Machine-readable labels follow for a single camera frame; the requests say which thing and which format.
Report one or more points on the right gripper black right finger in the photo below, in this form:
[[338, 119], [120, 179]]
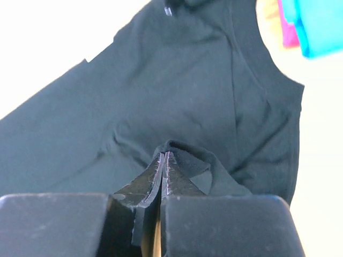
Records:
[[194, 224]]

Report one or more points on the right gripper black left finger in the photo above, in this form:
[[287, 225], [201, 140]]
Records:
[[84, 224]]

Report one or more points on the black t-shirt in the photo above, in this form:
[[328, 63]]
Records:
[[189, 77]]

